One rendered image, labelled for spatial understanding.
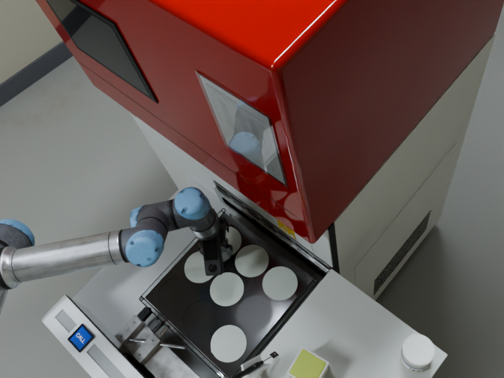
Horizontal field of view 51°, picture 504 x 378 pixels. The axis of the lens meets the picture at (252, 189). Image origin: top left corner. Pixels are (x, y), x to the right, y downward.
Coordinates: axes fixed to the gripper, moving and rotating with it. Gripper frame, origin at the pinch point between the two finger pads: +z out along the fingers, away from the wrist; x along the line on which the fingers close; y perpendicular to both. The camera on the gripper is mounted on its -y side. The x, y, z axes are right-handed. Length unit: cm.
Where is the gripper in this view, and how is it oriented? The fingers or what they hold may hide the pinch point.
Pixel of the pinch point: (223, 260)
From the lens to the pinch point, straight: 155.8
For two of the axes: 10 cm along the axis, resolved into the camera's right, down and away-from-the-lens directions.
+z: 1.8, 4.7, 8.7
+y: 0.2, -8.8, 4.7
